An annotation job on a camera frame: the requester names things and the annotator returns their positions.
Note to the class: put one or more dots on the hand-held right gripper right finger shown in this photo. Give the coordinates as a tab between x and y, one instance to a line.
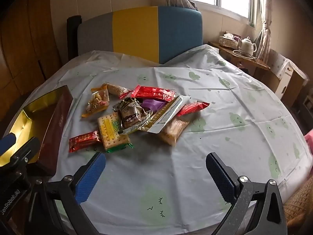
220	177

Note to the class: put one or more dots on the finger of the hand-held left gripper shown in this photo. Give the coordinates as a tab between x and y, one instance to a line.
7	143
25	149

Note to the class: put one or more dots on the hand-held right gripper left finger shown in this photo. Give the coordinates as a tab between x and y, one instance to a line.
91	178

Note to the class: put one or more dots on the dark red gold-lined box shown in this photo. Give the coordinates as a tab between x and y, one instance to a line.
52	127

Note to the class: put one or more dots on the orange cracker bag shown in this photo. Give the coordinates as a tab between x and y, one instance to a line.
173	131

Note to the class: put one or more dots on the round cracker roll packet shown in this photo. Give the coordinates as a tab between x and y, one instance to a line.
117	89

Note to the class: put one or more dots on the large red snack packet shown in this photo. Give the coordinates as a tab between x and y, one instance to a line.
154	94

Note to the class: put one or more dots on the small red snack packet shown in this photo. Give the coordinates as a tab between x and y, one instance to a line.
193	108
84	140

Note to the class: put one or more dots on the white green-printed tablecloth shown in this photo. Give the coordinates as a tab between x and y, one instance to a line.
220	127

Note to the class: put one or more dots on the yellow green cracker packet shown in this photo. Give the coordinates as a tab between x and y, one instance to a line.
111	131

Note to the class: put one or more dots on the orange peanut packet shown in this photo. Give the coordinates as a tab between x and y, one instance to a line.
96	101

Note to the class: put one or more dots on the brown chocolate snack packet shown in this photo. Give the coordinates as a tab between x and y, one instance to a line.
133	112

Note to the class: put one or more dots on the silver gold long packet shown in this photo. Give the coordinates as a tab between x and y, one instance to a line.
162	117

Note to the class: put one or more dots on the wicker chair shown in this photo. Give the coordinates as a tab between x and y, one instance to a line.
299	205

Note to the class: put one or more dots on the purple snack packet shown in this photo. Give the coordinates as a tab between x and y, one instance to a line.
152	105

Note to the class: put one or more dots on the pink cloth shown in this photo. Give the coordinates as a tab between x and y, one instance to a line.
309	140

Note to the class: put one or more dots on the wooden wardrobe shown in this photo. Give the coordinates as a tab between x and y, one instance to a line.
24	36

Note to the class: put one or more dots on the wooden nightstand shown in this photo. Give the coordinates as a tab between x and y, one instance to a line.
244	61

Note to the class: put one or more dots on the cardboard box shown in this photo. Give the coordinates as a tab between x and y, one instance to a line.
286	76

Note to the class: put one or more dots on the round glass tray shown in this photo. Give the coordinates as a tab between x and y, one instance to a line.
240	53

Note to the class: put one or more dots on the white teapot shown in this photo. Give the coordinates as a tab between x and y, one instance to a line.
247	45

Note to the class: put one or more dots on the beige tissue box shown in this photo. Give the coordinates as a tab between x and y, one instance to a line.
228	41

